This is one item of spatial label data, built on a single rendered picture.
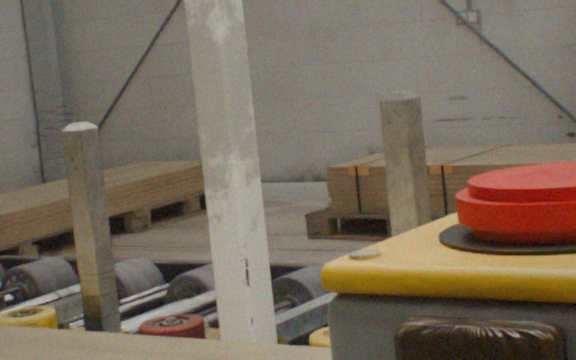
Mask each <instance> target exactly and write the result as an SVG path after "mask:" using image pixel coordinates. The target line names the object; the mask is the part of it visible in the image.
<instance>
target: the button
mask: <svg viewBox="0 0 576 360"><path fill-rule="evenodd" d="M456 204H457V216H458V222H459V223H460V224H461V225H465V227H468V228H471V229H472V234H473V235H474V236H476V237H480V238H483V239H488V240H495V242H504V243H565V242H576V161H568V162H554V163H542V164H531V166H523V167H515V168H509V169H502V170H497V171H491V172H487V173H483V174H480V175H476V176H473V177H471V178H470V179H469V181H468V188H465V189H462V190H460V191H458V192H457V193H456Z"/></svg>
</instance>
